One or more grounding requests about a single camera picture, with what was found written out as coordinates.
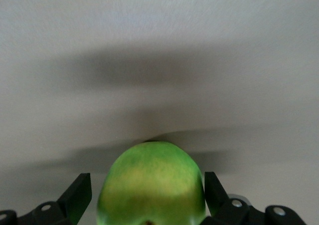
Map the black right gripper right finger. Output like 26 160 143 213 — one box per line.
204 171 308 225

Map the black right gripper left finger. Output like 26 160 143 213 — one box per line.
0 173 92 225

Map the green apple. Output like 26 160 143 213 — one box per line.
96 141 207 225

